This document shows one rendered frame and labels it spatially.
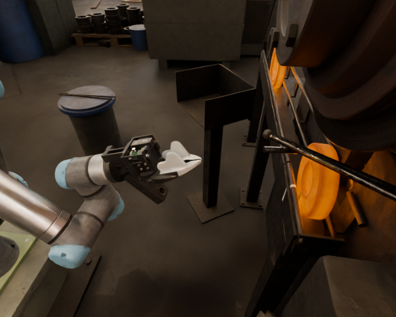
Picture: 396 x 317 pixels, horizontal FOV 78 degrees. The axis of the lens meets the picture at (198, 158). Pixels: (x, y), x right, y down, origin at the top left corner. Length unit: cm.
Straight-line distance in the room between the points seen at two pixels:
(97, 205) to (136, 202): 79
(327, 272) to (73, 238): 49
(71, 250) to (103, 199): 14
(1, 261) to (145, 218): 64
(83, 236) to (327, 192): 51
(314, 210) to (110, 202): 48
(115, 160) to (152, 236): 79
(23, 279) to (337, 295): 90
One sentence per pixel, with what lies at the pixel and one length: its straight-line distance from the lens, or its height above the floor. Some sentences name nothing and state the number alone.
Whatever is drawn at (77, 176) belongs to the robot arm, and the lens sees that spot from 63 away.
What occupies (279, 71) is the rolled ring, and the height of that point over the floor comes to 72.
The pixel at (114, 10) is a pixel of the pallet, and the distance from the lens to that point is 393.
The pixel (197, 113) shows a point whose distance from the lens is 97.
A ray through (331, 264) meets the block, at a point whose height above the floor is 80.
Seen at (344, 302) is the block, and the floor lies 80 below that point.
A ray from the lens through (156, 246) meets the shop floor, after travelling 127.
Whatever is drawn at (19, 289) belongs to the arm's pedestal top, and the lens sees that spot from 102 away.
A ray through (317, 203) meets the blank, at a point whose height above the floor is 75.
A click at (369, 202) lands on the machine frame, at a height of 79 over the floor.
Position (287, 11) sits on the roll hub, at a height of 103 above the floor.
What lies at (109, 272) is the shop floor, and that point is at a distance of 126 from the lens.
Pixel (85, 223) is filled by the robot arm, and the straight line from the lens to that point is 64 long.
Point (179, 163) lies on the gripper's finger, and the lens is 50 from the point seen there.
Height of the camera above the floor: 110
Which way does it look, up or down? 42 degrees down
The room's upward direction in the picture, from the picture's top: straight up
